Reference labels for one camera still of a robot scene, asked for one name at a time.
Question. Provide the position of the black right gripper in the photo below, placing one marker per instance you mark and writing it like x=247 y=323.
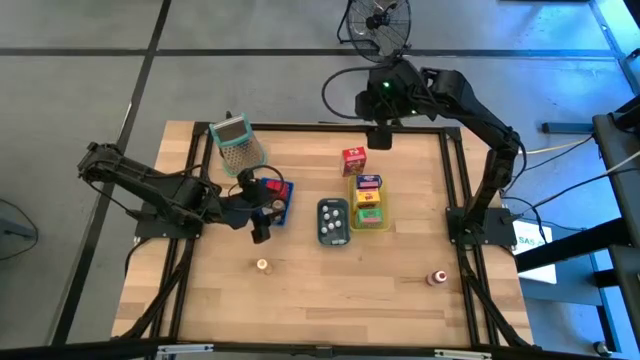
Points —
x=390 y=95

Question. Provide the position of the yellow Corn Pops cereal box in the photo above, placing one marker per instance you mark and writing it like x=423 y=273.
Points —
x=368 y=198

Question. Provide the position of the green Apple Jacks cereal box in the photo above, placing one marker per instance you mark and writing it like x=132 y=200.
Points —
x=370 y=217

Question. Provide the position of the blue plastic basket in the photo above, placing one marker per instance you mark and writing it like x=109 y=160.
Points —
x=289 y=210

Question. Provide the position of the teal plastic bin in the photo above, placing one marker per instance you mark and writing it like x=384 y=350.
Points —
x=322 y=240

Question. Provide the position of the black aluminium table frame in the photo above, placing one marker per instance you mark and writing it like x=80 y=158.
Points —
x=300 y=127

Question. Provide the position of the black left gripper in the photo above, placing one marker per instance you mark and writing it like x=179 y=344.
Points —
x=245 y=207

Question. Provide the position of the white floor sign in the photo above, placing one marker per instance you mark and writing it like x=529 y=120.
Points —
x=537 y=250

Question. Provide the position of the blue Frosted Flakes cereal box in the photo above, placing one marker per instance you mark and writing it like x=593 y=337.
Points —
x=369 y=181

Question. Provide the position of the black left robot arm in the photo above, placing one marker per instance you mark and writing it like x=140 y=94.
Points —
x=150 y=185

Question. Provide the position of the red food colouring squeeze bottle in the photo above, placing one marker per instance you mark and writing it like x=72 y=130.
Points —
x=437 y=277

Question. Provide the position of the steel box grater teal trim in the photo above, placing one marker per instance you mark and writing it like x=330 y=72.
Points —
x=240 y=150

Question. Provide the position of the yellow food colouring squeeze bottle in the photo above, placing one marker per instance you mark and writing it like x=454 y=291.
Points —
x=263 y=265

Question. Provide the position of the black floor fan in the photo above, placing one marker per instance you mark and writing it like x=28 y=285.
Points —
x=375 y=20

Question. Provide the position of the silver frame bracket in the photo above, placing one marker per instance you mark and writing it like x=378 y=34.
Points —
x=185 y=348
x=462 y=354

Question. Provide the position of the red sprinkles packet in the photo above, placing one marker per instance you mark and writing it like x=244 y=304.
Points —
x=279 y=189

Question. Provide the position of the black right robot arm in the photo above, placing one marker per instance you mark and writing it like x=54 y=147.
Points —
x=475 y=115

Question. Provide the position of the translucent yellow plastic bin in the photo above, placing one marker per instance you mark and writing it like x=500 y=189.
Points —
x=387 y=220

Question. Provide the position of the grey chair base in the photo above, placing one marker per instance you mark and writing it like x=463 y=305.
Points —
x=10 y=230

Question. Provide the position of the red Froot Loops cereal box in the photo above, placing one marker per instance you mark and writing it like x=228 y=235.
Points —
x=353 y=161

